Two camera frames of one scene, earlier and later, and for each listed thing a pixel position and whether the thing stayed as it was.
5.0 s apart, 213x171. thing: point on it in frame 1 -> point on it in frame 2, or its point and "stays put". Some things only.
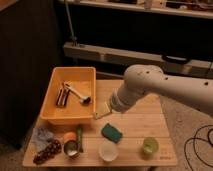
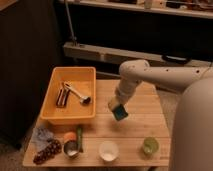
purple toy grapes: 53,147 stays put
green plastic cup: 150,144 stays put
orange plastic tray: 70,97 stays put
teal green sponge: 112,133 -> 119,112
